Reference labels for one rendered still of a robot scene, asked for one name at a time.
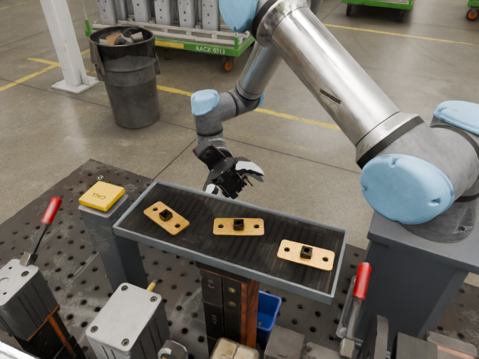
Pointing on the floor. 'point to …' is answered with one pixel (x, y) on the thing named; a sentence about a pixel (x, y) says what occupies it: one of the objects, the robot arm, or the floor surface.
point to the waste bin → (127, 73)
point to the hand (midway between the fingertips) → (234, 194)
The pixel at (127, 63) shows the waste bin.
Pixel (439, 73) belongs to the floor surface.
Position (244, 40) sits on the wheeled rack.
